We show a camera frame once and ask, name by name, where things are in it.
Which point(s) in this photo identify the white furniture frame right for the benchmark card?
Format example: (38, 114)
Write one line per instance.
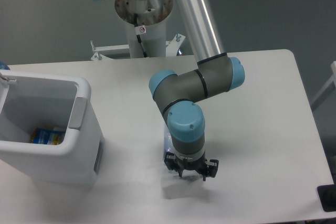
(327, 88)

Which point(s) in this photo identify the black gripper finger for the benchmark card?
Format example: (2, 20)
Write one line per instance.
(172, 164)
(210, 168)

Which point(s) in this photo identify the white trash can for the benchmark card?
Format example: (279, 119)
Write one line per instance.
(35, 100)

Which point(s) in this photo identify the blue yellow snack wrapper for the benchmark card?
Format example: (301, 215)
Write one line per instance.
(47, 137)

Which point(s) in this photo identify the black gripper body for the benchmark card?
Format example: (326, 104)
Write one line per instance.
(199, 165)

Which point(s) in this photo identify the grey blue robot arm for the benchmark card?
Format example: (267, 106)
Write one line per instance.
(177, 95)

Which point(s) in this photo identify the clear plastic water bottle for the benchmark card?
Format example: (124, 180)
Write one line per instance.
(167, 142)

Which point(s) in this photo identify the blue object at left edge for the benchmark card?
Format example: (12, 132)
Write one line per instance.
(4, 66)

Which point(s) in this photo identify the white paper tissue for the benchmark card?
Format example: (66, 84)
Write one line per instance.
(175, 187)

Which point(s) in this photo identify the black object at table edge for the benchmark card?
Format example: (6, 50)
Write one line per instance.
(327, 197)

